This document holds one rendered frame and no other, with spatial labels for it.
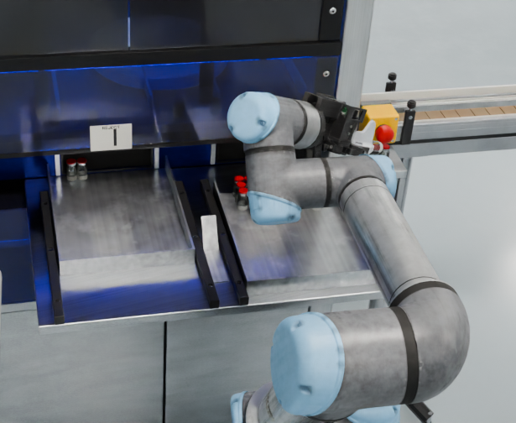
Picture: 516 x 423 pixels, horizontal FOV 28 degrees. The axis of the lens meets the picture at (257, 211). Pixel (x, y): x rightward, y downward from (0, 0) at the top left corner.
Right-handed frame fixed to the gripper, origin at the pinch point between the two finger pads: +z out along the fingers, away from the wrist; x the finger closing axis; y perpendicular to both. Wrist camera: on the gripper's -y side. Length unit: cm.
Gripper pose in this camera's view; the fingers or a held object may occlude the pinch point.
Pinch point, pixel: (361, 148)
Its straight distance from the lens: 182.6
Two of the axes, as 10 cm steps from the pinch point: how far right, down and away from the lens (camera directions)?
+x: -7.5, -3.8, 5.5
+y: 3.2, -9.3, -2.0
